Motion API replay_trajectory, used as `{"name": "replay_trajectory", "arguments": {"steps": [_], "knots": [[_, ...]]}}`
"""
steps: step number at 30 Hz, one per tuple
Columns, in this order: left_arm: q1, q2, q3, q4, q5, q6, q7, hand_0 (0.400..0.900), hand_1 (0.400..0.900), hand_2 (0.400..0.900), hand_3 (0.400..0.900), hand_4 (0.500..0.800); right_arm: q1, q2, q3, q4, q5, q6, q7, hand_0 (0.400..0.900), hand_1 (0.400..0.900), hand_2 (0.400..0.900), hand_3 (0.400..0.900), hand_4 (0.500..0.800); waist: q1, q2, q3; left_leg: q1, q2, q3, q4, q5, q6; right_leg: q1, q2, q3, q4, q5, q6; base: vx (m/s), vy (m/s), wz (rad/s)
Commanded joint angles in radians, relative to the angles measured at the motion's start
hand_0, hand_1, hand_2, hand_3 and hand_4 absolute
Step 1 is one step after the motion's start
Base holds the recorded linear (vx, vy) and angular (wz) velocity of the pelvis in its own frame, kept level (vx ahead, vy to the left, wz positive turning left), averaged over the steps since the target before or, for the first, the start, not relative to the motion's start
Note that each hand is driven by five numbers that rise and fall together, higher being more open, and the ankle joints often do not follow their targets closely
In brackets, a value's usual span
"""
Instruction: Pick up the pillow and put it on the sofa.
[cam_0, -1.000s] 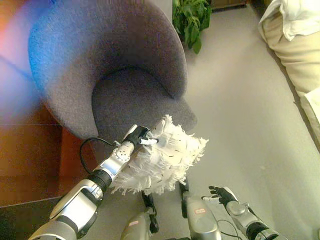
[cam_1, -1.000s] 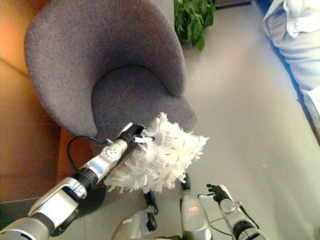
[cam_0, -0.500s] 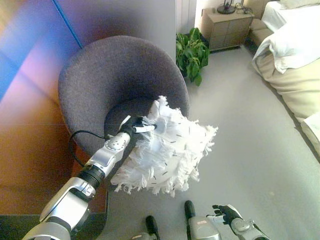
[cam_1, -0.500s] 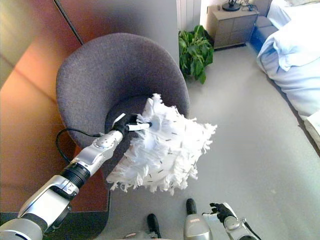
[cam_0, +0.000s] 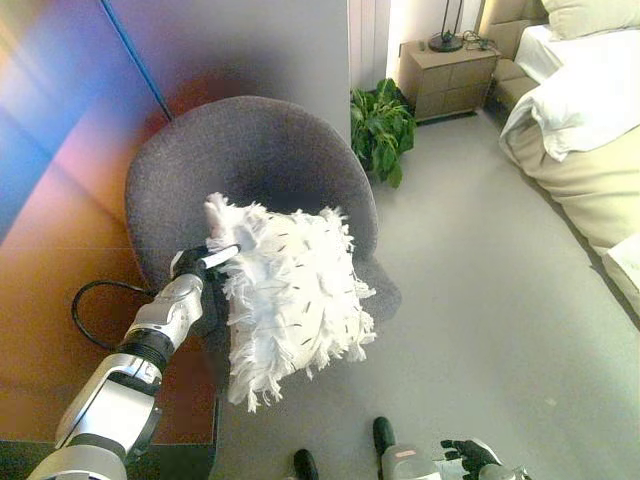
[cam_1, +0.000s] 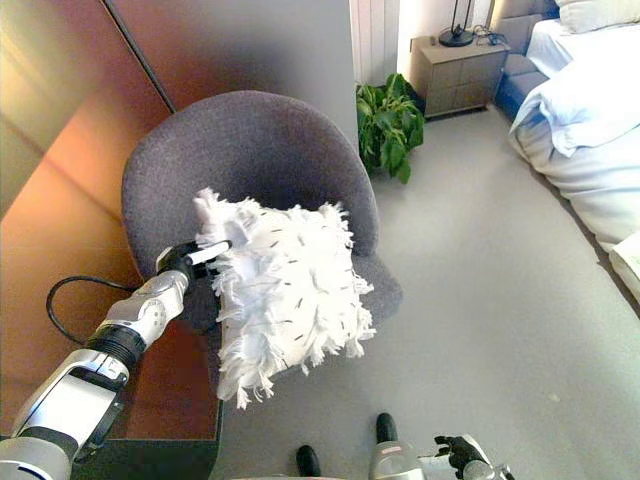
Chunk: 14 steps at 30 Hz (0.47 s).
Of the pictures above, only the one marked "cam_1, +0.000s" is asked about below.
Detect light blue bed sheet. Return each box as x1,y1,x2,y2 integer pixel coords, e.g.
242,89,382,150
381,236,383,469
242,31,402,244
526,19,640,81

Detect grey fabric tub armchair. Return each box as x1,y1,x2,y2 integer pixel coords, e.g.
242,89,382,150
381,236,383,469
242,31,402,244
121,90,404,397

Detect black table lamp white shade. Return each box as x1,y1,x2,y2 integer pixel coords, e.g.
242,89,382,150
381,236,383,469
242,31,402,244
438,0,476,49

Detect blue upholstered bed frame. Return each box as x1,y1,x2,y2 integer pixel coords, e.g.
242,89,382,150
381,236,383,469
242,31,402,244
494,14,545,122

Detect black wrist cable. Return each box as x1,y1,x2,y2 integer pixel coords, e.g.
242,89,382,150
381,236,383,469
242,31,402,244
46,276,140,346

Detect white bed pillow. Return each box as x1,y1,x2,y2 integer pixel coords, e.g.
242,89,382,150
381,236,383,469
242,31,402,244
554,0,640,35

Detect white shaggy fringed pillow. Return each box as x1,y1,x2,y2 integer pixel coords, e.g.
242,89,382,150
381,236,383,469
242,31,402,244
192,187,377,411

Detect beige two-drawer nightstand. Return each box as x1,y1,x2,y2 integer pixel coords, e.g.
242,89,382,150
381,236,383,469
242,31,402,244
410,34,512,119

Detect green leafy potted plant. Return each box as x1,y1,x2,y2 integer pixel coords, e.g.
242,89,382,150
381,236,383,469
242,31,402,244
355,73,427,185

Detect white rumpled duvet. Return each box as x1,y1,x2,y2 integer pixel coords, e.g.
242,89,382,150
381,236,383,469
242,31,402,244
508,59,640,161

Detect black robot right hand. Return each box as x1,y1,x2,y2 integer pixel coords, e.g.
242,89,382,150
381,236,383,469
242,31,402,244
418,434,484,471

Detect grey tufted bed headboard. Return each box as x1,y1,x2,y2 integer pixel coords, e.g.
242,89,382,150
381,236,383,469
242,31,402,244
489,0,560,32

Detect black cables on nightstand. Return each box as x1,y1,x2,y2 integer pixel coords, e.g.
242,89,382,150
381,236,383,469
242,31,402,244
471,23,507,47

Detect brown wooden side cabinet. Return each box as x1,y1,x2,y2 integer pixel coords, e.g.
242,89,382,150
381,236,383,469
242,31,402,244
0,89,225,480

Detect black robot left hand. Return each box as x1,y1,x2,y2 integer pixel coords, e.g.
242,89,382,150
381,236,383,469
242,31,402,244
155,238,234,285

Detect robot left leg black foot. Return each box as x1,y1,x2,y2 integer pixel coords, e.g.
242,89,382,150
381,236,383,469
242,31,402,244
295,444,323,479

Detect cream bed cover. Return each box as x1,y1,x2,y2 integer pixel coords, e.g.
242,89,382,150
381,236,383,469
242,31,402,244
509,124,640,292

